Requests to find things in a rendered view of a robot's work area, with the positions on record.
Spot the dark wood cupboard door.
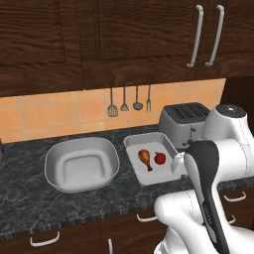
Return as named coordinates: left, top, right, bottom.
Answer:
left=80, top=0, right=212, bottom=90
left=0, top=0, right=84, bottom=97
left=194, top=0, right=254, bottom=81

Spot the dark wood drawer front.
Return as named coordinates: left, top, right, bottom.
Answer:
left=219, top=186, right=254, bottom=231
left=98, top=207, right=167, bottom=254
left=0, top=220, right=102, bottom=254

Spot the grey rounded tupperware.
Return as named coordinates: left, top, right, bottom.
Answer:
left=44, top=136, right=121, bottom=194

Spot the silver toaster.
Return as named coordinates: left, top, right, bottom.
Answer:
left=157, top=101, right=213, bottom=150

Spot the grey meat fork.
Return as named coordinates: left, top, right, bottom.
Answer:
left=145, top=84, right=153, bottom=113

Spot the grey ladle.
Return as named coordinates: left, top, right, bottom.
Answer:
left=132, top=85, right=144, bottom=111

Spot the grey slotted spatula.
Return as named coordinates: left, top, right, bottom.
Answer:
left=106, top=86, right=119, bottom=118

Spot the grey rectangular tupperware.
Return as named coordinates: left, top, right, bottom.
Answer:
left=122, top=131, right=189, bottom=187

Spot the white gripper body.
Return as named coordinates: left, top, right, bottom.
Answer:
left=171, top=151, right=188, bottom=176

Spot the brown chicken drumstick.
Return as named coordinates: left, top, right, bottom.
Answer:
left=137, top=149, right=154, bottom=173

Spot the silver cupboard handle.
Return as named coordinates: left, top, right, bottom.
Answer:
left=204, top=4, right=225, bottom=68
left=186, top=4, right=204, bottom=69

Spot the grey triangular spatula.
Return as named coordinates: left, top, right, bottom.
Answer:
left=119, top=85, right=131, bottom=112

